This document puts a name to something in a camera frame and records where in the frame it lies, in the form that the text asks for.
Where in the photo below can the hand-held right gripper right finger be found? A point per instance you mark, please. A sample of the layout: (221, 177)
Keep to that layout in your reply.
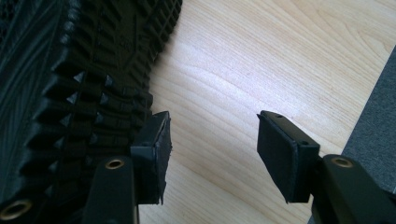
(286, 155)

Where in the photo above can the black knit shoe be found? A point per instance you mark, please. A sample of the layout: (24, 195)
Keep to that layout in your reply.
(93, 62)

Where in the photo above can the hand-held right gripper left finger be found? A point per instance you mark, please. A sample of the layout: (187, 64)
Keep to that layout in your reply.
(152, 155)

